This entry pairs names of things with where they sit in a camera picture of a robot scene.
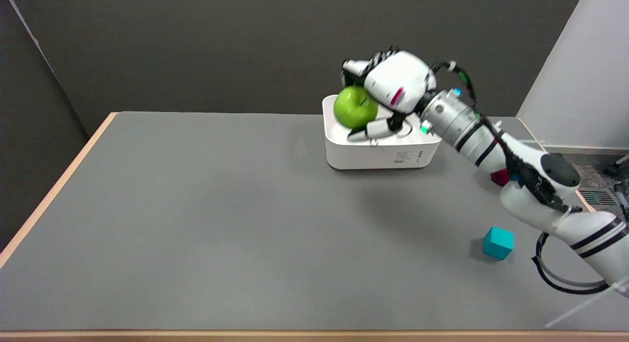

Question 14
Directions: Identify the teal cube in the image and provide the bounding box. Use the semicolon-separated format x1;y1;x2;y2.
482;226;515;260

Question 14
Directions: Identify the floor vent grille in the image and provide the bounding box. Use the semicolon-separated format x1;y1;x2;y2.
579;189;619;207

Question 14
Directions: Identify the green apple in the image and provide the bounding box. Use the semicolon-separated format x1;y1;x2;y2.
333;85;379;130

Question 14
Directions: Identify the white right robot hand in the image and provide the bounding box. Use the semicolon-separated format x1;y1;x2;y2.
341;46;438;143

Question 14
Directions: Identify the white plastic box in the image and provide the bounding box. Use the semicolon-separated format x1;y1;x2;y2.
322;94;443;171

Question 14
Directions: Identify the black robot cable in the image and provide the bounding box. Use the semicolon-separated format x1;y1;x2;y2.
532;231;611;295

